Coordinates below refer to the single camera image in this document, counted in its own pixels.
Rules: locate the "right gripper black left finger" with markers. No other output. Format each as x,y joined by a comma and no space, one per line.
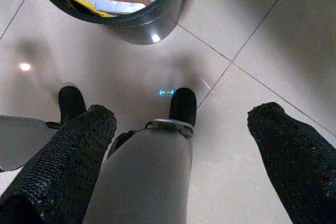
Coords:
60,161

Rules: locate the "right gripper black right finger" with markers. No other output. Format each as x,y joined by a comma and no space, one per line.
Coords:
296,161

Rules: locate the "yellow paper packet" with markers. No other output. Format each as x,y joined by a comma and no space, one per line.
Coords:
81,1

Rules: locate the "black round rubbish bin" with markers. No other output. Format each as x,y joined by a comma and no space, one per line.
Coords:
160,15

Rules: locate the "white paper sheet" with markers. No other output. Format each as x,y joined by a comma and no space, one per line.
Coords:
118,6

